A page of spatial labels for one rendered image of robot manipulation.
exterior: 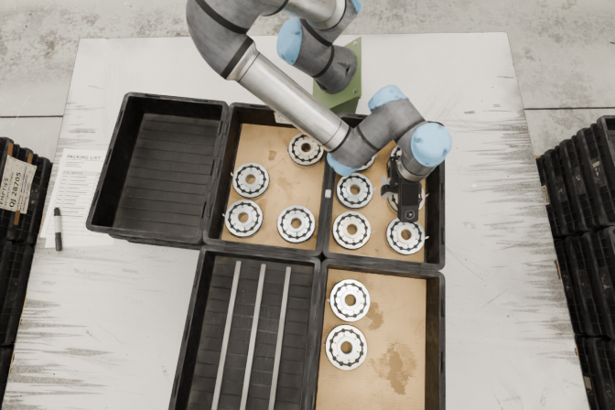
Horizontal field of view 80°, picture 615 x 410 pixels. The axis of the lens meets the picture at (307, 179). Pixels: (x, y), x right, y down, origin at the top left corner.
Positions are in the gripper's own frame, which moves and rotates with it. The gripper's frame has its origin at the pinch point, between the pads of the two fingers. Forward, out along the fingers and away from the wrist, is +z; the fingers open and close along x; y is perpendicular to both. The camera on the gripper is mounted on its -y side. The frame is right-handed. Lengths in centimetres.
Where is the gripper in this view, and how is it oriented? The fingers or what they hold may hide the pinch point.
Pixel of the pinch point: (394, 198)
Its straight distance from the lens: 105.8
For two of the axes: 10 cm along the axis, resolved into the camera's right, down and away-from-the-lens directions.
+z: 0.0, 3.1, 9.5
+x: -10.0, 0.2, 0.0
